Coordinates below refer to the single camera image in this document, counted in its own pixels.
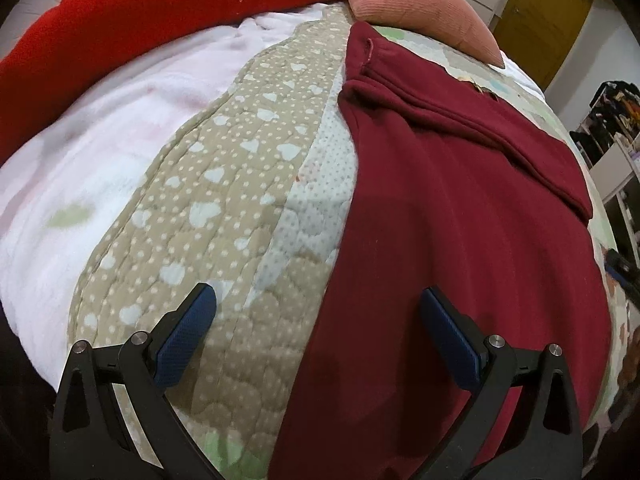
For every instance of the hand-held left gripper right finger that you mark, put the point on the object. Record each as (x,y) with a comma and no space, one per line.
(448,332)

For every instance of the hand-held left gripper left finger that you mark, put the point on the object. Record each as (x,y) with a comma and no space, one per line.
(186,332)

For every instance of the maroon sweatshirt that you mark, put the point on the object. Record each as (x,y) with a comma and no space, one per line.
(440,200)

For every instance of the beige heart-print quilt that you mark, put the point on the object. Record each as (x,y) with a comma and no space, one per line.
(235,220)

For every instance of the dark small object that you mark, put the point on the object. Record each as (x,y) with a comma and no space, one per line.
(621,266)

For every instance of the white fleece blanket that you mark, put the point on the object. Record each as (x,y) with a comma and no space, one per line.
(100,160)

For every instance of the white cluttered shelf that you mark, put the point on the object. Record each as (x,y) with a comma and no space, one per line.
(612,135)

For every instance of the yellow wooden door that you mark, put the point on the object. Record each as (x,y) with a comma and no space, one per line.
(545,20)

